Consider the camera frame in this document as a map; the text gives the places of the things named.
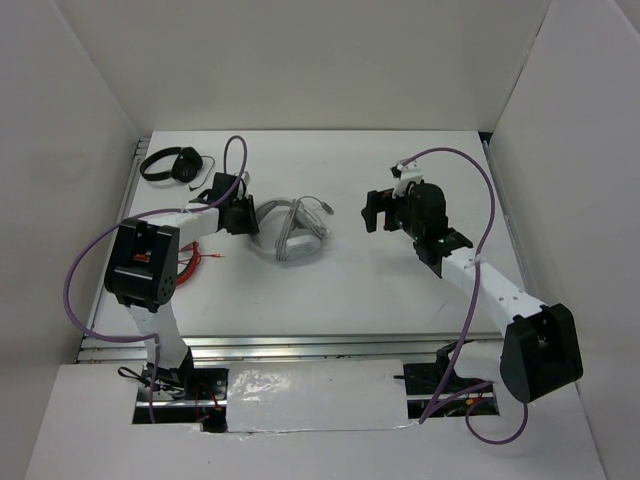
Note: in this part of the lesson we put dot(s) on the black on-ear headphones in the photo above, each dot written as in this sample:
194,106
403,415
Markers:
189,167

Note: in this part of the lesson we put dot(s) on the white over-ear headphones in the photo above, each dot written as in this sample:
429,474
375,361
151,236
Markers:
302,232

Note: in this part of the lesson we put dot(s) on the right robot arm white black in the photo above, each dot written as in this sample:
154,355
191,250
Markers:
540,352

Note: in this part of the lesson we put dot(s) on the red black headphones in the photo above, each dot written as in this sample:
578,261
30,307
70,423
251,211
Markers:
190,258

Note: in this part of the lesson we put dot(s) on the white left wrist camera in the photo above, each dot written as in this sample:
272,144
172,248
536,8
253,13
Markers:
244,183

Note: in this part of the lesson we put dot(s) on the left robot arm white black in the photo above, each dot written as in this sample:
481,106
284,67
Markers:
143,273

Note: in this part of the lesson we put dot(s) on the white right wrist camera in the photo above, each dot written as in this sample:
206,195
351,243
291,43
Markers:
406,173

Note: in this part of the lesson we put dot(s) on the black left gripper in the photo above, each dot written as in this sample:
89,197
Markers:
250,223

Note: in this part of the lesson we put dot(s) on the front aluminium rail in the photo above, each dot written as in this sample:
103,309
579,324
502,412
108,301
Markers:
231,348

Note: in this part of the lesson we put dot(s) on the white foil-covered panel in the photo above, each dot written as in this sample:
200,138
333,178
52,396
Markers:
336,395

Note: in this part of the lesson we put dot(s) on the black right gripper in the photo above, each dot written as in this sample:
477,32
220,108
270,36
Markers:
379,201

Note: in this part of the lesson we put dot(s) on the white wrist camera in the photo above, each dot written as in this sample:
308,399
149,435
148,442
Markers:
244,183
406,173

